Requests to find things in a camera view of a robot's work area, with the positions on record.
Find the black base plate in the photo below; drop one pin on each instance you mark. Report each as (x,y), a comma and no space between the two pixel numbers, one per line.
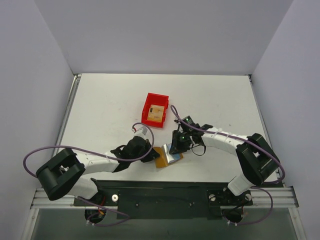
(150,200)

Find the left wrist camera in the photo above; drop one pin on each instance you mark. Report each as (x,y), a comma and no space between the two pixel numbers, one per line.
(140,132)

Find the red plastic bin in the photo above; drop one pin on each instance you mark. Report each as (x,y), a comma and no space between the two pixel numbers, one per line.
(157,99)

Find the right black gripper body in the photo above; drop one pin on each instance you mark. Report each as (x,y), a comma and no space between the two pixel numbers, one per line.
(176,144)

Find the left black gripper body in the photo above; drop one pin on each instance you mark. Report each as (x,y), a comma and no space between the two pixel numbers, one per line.
(147,153)

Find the orange credit card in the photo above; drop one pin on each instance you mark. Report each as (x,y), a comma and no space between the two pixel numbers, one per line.
(155,113)

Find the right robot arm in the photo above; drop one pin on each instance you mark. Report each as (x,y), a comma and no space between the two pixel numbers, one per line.
(255,156)

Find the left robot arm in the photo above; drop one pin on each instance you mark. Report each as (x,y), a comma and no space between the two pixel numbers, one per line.
(63,174)

